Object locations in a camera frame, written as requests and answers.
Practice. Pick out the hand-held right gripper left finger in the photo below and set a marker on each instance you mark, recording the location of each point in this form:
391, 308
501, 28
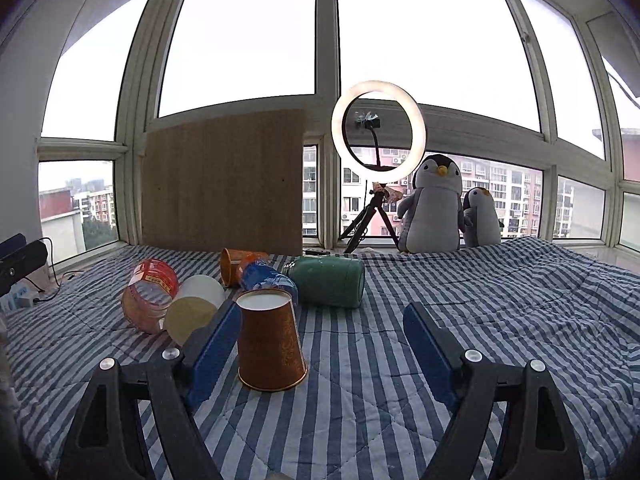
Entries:
216, 347

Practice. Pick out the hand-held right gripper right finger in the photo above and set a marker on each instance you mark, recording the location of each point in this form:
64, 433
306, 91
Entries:
430, 355

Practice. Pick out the brown paper cup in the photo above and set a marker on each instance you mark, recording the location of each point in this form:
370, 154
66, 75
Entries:
272, 342

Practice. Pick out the white paper cup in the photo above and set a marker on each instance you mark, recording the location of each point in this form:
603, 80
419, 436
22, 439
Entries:
196, 307

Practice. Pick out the orange paper cup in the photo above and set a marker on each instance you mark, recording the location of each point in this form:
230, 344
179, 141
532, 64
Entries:
234, 265

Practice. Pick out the blue printed paper cup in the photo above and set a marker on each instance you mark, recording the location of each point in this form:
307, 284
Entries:
265, 277

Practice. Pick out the green jar lying down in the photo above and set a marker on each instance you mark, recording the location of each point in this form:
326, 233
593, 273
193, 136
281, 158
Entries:
330, 281

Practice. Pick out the clear plastic jar red label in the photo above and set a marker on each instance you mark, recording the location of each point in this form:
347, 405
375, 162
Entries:
149, 300

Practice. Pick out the blue striped quilt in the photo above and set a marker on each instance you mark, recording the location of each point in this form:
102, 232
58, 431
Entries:
360, 410

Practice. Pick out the small grey penguin plush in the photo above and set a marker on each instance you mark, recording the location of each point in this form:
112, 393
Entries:
482, 217

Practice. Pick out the large grey penguin plush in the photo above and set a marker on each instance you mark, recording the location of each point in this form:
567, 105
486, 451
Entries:
434, 205

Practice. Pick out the wooden board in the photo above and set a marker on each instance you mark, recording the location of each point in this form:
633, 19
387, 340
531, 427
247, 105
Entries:
225, 185

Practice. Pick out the white power strip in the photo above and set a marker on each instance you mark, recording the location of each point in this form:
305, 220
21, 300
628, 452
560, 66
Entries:
20, 301

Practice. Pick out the black device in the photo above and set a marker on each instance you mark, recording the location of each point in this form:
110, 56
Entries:
20, 262

